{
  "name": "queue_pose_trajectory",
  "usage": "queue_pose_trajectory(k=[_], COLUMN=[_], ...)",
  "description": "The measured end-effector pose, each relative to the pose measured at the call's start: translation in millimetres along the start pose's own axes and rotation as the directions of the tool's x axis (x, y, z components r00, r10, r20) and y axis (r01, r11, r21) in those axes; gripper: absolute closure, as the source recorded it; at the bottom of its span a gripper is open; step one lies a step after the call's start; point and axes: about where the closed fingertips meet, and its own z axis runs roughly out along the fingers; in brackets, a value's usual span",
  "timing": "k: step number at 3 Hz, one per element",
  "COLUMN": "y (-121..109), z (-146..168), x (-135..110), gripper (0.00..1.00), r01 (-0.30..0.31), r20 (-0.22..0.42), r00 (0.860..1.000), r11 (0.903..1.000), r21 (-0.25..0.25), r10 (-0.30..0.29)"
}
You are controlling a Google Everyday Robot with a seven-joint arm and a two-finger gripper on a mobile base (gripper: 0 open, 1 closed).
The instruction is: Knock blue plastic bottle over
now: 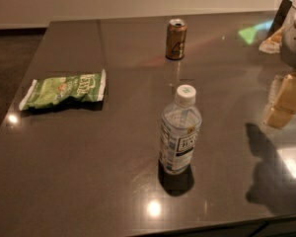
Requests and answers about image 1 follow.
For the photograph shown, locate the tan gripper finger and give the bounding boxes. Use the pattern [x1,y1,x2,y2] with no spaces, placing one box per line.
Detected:
[263,71,296,129]
[259,28,284,54]

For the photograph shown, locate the clear plastic water bottle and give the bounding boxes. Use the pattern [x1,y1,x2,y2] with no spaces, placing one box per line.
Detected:
[159,85,202,175]

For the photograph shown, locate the brown soda can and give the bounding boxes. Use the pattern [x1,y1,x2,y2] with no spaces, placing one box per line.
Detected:
[166,18,187,60]

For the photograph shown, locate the green chip bag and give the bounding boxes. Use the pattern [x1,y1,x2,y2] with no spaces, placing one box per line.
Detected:
[19,69,107,111]

